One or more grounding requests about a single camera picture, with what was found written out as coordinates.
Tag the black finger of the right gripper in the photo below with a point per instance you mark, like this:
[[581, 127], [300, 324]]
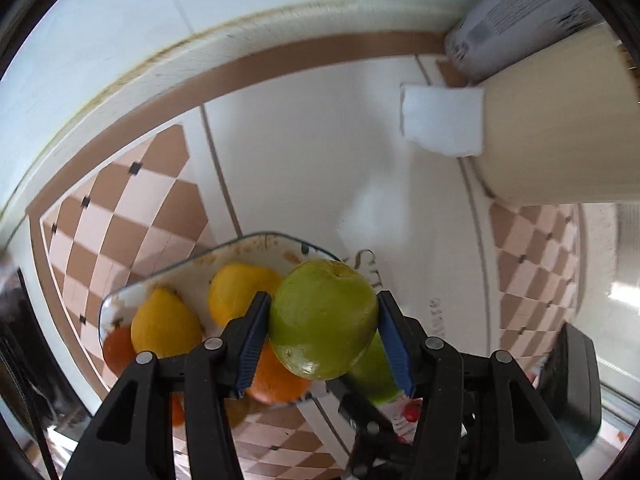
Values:
[[377, 449]]

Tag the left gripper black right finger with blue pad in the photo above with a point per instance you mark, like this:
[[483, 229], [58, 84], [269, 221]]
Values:
[[481, 417]]

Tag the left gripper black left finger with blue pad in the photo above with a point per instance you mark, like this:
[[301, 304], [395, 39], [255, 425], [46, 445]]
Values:
[[130, 436]]

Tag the small red tomato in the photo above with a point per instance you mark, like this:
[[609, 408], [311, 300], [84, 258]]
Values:
[[412, 411]]

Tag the orange at bowl edge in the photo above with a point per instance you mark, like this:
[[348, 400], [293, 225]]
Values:
[[118, 351]]

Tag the red green apple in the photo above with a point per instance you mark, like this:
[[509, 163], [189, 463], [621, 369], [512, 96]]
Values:
[[237, 410]]

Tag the yellow lemon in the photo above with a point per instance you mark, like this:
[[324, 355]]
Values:
[[234, 287], [165, 325]]

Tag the large orange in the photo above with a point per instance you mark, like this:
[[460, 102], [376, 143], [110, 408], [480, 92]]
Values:
[[273, 383]]

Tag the glass fruit bowl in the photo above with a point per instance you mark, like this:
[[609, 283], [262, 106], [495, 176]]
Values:
[[190, 279]]

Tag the checkered printed table mat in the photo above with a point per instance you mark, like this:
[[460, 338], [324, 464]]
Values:
[[302, 139]]

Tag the grey printed package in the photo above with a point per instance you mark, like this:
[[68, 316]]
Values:
[[496, 34]]

